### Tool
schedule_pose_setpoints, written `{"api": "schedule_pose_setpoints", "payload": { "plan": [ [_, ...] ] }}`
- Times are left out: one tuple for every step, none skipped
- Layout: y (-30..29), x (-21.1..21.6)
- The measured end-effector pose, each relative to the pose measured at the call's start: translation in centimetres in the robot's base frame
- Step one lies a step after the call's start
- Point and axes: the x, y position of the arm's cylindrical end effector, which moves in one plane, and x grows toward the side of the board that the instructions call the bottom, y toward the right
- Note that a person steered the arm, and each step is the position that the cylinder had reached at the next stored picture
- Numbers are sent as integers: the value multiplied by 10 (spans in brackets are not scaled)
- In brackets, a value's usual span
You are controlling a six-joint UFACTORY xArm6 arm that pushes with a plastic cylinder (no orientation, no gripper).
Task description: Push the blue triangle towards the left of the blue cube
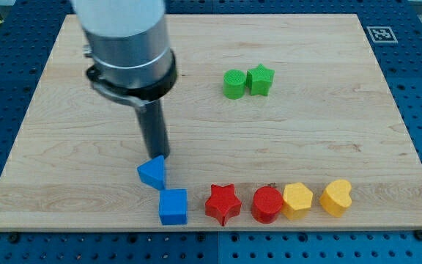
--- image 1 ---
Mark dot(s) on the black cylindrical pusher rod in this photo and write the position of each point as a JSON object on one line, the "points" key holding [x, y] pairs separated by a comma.
{"points": [[153, 129]]}

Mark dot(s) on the black flange mount ring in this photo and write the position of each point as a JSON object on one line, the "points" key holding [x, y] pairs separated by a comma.
{"points": [[137, 97]]}

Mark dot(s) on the blue triangle block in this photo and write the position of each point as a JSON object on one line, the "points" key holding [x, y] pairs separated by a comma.
{"points": [[153, 173]]}

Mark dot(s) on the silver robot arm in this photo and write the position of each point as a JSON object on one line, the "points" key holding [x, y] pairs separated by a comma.
{"points": [[133, 62]]}

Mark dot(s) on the blue cube block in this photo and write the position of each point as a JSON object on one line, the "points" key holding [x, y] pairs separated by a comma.
{"points": [[173, 207]]}

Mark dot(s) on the green cylinder block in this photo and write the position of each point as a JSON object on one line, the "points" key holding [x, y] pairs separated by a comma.
{"points": [[234, 84]]}

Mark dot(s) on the red star block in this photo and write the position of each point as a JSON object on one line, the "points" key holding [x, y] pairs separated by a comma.
{"points": [[223, 203]]}

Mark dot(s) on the green star block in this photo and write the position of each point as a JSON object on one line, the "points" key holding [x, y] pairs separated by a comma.
{"points": [[259, 80]]}

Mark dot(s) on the red cylinder block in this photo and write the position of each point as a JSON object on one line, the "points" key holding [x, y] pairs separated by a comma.
{"points": [[267, 204]]}

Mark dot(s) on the yellow hexagon block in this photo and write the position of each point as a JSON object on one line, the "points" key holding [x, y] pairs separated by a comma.
{"points": [[297, 201]]}

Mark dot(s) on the wooden board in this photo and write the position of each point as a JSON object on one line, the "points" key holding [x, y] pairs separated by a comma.
{"points": [[329, 115]]}

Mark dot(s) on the yellow heart block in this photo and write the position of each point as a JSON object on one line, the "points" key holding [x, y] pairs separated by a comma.
{"points": [[335, 198]]}

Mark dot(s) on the white fiducial marker tag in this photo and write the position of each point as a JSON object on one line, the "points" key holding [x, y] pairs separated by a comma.
{"points": [[382, 34]]}

